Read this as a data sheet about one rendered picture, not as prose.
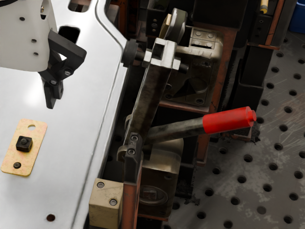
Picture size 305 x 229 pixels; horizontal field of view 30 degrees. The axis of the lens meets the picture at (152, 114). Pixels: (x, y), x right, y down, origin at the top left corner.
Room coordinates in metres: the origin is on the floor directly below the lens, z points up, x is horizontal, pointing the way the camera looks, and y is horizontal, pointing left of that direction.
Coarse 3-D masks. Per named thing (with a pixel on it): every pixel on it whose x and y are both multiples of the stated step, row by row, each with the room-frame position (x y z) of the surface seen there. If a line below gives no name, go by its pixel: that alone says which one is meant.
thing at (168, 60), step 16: (128, 48) 0.38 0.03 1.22; (160, 48) 0.39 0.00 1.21; (176, 48) 0.39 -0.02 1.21; (128, 64) 0.37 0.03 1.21; (144, 64) 0.38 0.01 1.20; (160, 64) 0.37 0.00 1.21; (176, 64) 0.38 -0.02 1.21; (144, 80) 0.37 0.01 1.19; (160, 80) 0.37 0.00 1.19; (144, 96) 0.37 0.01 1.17; (160, 96) 0.37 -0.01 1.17; (144, 112) 0.37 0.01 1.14; (128, 128) 0.37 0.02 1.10; (144, 128) 0.37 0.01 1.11
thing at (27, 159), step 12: (24, 120) 0.44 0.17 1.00; (36, 120) 0.44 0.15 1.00; (24, 132) 0.42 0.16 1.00; (36, 132) 0.42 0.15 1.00; (12, 144) 0.40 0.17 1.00; (36, 144) 0.40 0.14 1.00; (12, 156) 0.38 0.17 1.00; (24, 156) 0.38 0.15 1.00; (36, 156) 0.39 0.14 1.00; (0, 168) 0.36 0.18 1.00; (12, 168) 0.36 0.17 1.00; (24, 168) 0.37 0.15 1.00
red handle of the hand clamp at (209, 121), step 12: (240, 108) 0.38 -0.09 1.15; (192, 120) 0.38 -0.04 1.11; (204, 120) 0.38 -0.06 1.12; (216, 120) 0.37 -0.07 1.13; (228, 120) 0.37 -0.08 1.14; (240, 120) 0.37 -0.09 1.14; (252, 120) 0.37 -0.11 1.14; (156, 132) 0.38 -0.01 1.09; (168, 132) 0.38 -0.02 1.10; (180, 132) 0.37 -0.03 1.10; (192, 132) 0.37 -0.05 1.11; (204, 132) 0.37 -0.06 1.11; (216, 132) 0.37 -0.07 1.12; (144, 144) 0.38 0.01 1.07
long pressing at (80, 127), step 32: (64, 0) 0.68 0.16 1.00; (96, 0) 0.69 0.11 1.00; (96, 32) 0.62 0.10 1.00; (96, 64) 0.55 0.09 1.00; (0, 96) 0.48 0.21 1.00; (32, 96) 0.48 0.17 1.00; (64, 96) 0.49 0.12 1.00; (96, 96) 0.49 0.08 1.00; (0, 128) 0.42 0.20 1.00; (32, 128) 0.43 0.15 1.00; (64, 128) 0.43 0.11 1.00; (96, 128) 0.44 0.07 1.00; (0, 160) 0.37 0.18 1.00; (64, 160) 0.38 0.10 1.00; (96, 160) 0.39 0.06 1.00; (0, 192) 0.33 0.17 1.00; (32, 192) 0.33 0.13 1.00; (64, 192) 0.34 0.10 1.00; (0, 224) 0.29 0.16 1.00; (32, 224) 0.29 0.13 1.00; (64, 224) 0.30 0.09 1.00
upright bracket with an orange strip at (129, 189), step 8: (136, 136) 0.29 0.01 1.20; (128, 144) 0.28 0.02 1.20; (136, 144) 0.28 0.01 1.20; (128, 152) 0.28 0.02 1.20; (136, 152) 0.28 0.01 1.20; (128, 160) 0.27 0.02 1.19; (136, 160) 0.27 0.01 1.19; (128, 168) 0.27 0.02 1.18; (136, 168) 0.27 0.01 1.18; (128, 176) 0.27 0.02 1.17; (136, 176) 0.27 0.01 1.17; (128, 184) 0.27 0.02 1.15; (136, 184) 0.27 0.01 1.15; (128, 192) 0.27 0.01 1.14; (136, 192) 0.27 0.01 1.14; (128, 200) 0.27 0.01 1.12; (136, 200) 0.27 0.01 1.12; (128, 208) 0.27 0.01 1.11; (136, 208) 0.28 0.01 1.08; (128, 216) 0.27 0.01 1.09; (136, 216) 0.29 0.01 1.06; (128, 224) 0.27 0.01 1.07; (136, 224) 0.30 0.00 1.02
